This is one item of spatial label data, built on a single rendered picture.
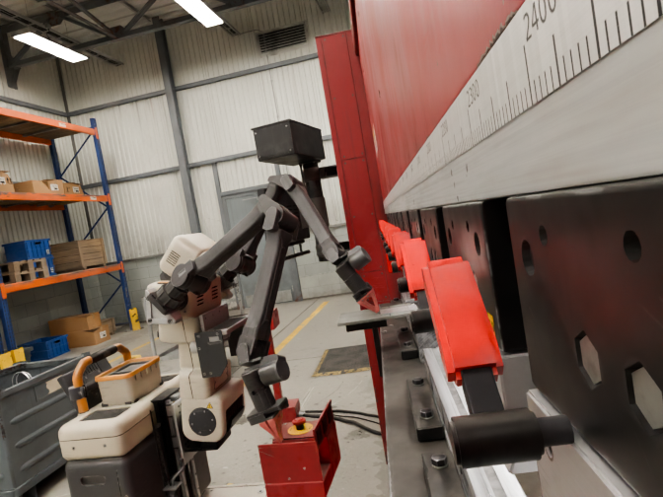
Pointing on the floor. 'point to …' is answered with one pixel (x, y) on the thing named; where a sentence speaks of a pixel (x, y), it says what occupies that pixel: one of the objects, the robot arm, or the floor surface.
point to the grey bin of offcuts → (33, 423)
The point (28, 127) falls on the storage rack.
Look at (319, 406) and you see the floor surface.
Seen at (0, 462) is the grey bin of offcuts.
